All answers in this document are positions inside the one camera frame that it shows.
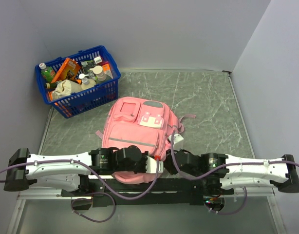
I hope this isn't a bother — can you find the pink student backpack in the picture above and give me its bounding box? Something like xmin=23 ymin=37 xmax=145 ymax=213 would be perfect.
xmin=95 ymin=97 xmax=196 ymax=185

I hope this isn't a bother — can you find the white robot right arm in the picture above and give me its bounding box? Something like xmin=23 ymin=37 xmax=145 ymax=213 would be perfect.
xmin=164 ymin=150 xmax=299 ymax=195

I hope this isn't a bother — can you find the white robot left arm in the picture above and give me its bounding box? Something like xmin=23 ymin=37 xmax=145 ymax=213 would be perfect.
xmin=4 ymin=146 xmax=151 ymax=196

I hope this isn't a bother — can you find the beige cloth bag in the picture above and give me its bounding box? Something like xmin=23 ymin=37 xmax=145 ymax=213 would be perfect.
xmin=51 ymin=80 xmax=82 ymax=100

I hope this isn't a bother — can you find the grey pump bottle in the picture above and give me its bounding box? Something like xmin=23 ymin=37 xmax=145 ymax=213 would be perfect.
xmin=89 ymin=65 xmax=112 ymax=84

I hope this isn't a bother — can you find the cream lotion bottle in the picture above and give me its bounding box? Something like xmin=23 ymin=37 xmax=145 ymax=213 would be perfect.
xmin=78 ymin=73 xmax=96 ymax=90

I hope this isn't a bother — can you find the blue plastic shopping basket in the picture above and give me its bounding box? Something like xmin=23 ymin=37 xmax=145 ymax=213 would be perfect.
xmin=35 ymin=45 xmax=121 ymax=118

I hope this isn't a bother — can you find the pink carton box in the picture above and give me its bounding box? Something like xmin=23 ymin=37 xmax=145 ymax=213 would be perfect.
xmin=100 ymin=61 xmax=113 ymax=78

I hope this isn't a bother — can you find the black packaged box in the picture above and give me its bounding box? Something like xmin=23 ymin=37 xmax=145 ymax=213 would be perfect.
xmin=80 ymin=56 xmax=103 ymax=74

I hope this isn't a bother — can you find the orange snack box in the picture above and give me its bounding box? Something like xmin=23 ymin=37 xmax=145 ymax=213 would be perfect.
xmin=51 ymin=58 xmax=81 ymax=83

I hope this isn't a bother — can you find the green drink bottle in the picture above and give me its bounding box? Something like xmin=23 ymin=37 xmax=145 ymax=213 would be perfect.
xmin=39 ymin=63 xmax=56 ymax=83

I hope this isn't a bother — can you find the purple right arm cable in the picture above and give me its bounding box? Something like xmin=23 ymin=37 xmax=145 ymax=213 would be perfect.
xmin=170 ymin=130 xmax=299 ymax=215

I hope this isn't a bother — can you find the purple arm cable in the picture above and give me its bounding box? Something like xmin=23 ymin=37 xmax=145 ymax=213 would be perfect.
xmin=170 ymin=130 xmax=299 ymax=215
xmin=0 ymin=156 xmax=161 ymax=223

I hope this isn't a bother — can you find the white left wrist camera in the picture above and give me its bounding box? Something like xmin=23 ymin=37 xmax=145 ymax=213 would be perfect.
xmin=146 ymin=156 xmax=164 ymax=174

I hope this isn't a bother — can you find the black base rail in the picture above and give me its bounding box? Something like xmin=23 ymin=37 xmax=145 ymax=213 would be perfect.
xmin=61 ymin=175 xmax=234 ymax=207

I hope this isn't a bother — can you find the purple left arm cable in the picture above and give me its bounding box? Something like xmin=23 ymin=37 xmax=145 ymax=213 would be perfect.
xmin=0 ymin=156 xmax=161 ymax=223

